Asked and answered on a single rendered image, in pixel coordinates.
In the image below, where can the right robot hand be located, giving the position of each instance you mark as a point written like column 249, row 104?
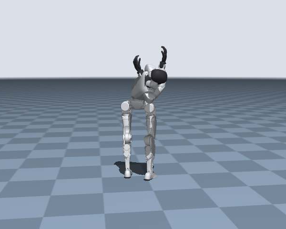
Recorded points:
column 164, row 53

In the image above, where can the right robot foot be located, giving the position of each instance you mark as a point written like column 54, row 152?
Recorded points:
column 150, row 176

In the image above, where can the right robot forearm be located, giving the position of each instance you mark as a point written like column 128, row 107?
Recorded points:
column 163, row 84

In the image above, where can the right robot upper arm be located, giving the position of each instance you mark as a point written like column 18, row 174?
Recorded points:
column 150, row 97

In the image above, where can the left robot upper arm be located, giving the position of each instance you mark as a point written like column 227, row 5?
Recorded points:
column 149, row 68

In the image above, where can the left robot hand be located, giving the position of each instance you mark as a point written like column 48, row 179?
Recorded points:
column 137, row 65

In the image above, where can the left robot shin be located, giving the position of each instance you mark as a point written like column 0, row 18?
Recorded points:
column 126, row 153

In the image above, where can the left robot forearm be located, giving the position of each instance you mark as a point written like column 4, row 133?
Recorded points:
column 148, row 83

